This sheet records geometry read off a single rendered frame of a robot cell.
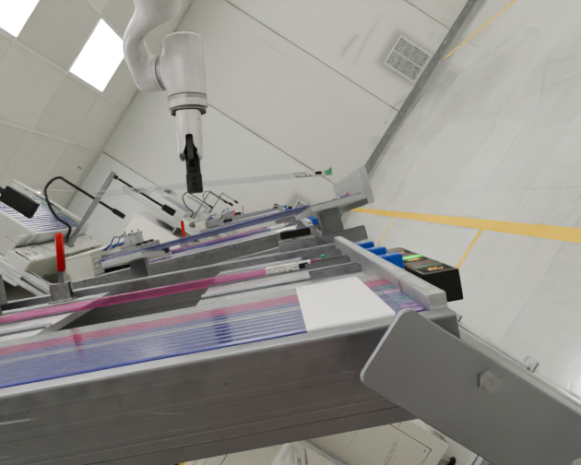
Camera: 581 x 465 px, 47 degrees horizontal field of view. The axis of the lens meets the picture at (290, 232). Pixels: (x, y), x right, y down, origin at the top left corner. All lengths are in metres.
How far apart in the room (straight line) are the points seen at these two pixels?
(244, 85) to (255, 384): 8.24
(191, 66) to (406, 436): 1.17
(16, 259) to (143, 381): 1.54
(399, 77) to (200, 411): 8.42
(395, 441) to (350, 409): 1.58
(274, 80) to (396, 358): 8.29
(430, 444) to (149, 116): 7.14
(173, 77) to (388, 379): 1.15
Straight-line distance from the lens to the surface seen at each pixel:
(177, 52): 1.47
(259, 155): 8.52
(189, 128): 1.42
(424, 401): 0.39
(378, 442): 2.00
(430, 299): 0.44
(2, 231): 2.11
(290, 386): 0.42
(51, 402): 0.45
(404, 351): 0.38
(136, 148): 8.69
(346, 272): 0.78
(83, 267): 2.14
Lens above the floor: 0.85
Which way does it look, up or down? 3 degrees down
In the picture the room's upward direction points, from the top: 58 degrees counter-clockwise
